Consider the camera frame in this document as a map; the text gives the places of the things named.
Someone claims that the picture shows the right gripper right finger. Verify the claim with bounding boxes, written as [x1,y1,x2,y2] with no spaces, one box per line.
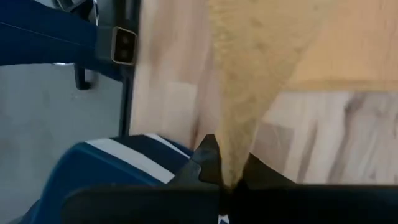
[228,154,398,224]

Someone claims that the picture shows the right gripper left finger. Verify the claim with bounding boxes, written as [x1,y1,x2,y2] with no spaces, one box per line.
[60,133,223,224]

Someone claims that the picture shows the blue fabric bin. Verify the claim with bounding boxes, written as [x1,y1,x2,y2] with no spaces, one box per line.
[9,133,195,224]

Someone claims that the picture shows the yellow towel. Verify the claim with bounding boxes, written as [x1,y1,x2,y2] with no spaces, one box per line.
[206,0,398,190]

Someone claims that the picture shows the dark blue chair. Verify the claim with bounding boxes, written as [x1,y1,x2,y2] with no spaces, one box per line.
[0,0,124,91]

